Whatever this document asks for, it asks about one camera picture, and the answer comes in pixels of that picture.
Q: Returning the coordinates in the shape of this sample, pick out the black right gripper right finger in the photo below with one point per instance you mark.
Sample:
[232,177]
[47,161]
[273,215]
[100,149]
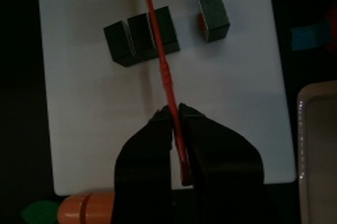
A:
[228,175]

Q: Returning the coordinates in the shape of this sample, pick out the beige plate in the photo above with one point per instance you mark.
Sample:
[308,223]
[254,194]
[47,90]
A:
[320,155]

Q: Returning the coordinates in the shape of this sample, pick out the black toy sushi piece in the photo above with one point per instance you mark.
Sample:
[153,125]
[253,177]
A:
[168,34]
[214,14]
[117,43]
[141,37]

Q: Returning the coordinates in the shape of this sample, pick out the white cutting board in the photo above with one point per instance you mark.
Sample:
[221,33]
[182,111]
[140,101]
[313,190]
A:
[228,103]

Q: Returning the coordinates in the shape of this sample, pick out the orange toy carrot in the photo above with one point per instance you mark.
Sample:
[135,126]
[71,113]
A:
[83,208]

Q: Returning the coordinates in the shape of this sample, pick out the blue tape strip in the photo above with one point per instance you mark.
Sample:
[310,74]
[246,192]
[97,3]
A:
[309,37]

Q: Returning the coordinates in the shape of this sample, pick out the red toy knife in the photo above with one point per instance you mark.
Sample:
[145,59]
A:
[165,73]

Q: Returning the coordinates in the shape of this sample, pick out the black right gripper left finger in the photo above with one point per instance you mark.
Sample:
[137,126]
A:
[143,175]

